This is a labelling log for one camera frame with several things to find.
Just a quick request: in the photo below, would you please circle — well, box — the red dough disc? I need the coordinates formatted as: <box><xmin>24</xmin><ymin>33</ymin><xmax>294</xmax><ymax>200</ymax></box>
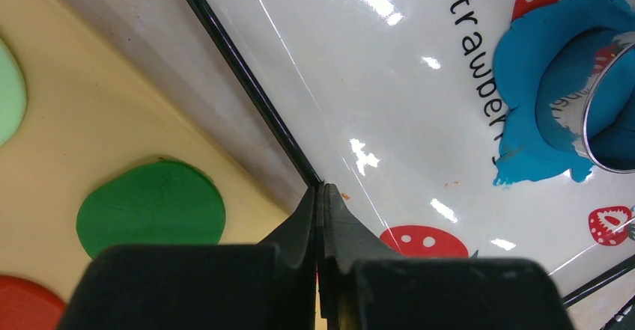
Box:
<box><xmin>1</xmin><ymin>275</ymin><xmax>66</xmax><ymax>329</ymax></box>

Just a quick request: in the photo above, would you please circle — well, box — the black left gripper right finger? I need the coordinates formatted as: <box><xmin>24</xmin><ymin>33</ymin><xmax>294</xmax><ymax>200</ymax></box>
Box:
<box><xmin>317</xmin><ymin>184</ymin><xmax>573</xmax><ymax>329</ymax></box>

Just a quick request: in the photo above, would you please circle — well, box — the silver tape roll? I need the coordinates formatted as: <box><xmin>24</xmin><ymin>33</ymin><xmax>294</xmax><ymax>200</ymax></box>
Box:
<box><xmin>543</xmin><ymin>28</ymin><xmax>634</xmax><ymax>174</ymax></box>

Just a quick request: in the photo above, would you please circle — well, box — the white strawberry enamel tray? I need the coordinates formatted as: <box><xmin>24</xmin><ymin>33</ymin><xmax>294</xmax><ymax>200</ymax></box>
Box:
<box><xmin>186</xmin><ymin>0</ymin><xmax>634</xmax><ymax>310</ymax></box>

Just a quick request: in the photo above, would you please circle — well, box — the yellow plastic tray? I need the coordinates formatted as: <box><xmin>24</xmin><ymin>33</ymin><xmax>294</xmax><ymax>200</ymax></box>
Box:
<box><xmin>1</xmin><ymin>0</ymin><xmax>288</xmax><ymax>303</ymax></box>

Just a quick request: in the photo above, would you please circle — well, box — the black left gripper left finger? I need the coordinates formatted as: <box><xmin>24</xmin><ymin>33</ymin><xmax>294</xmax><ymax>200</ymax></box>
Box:
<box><xmin>58</xmin><ymin>187</ymin><xmax>317</xmax><ymax>329</ymax></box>

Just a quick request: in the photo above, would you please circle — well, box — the blue play dough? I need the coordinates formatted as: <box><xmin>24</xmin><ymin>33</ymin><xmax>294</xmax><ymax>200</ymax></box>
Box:
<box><xmin>493</xmin><ymin>0</ymin><xmax>634</xmax><ymax>185</ymax></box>

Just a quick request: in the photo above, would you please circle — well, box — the dark green dough disc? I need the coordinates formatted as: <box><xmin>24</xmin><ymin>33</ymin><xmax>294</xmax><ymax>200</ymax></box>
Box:
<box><xmin>76</xmin><ymin>159</ymin><xmax>226</xmax><ymax>257</ymax></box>

